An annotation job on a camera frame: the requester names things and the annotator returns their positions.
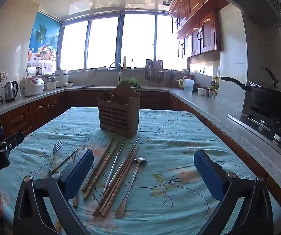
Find metal spoon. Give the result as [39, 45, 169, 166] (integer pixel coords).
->
[115, 157, 148, 218]

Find carved wooden chopstick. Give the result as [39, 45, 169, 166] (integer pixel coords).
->
[83, 141, 121, 200]
[82, 137, 115, 193]

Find wooden utensil holder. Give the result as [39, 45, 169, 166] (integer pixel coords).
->
[98, 81, 141, 139]

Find clear measuring jug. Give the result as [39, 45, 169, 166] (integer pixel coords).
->
[183, 77, 195, 93]

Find kitchen window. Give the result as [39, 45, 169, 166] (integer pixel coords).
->
[60, 12, 187, 72]

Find small white cooker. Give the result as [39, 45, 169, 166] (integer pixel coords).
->
[45, 75, 58, 90]

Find wooden cabinets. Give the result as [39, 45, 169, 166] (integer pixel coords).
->
[0, 89, 204, 137]
[168, 0, 230, 59]

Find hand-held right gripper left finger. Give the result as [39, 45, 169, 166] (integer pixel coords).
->
[13, 148, 94, 235]

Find kitchen faucet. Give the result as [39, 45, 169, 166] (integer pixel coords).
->
[109, 62, 122, 87]

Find gas stove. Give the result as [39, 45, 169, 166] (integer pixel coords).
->
[227, 106, 281, 157]

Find metal fork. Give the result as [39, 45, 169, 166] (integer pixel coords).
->
[46, 141, 63, 178]

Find white and pink rice cooker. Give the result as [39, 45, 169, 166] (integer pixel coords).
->
[20, 77, 45, 97]

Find dish rack with cutlery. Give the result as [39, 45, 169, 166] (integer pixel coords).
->
[145, 59, 165, 84]

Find black wok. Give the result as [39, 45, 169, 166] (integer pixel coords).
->
[221, 66, 281, 118]

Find wooden lower cabinets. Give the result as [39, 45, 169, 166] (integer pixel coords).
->
[0, 89, 204, 137]

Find large white rice cooker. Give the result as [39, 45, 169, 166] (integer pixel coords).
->
[54, 69, 69, 87]

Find cooking oil bottle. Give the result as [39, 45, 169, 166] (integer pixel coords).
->
[210, 76, 220, 91]

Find teal floral tablecloth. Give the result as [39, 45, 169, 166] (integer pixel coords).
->
[0, 106, 281, 235]

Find wooden upper cabinets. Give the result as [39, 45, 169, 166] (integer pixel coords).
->
[168, 0, 230, 59]

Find plain wooden chopstick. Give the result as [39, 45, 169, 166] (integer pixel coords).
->
[101, 147, 140, 217]
[92, 146, 139, 217]
[73, 142, 85, 208]

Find steel electric kettle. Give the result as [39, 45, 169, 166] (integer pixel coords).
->
[4, 80, 19, 103]

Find printed window blind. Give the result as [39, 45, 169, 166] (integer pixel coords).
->
[27, 12, 61, 67]

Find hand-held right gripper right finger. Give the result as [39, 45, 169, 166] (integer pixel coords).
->
[194, 149, 274, 235]

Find green colander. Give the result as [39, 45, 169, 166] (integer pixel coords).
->
[121, 77, 141, 87]

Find wooden chopsticks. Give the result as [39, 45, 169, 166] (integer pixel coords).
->
[102, 139, 126, 194]

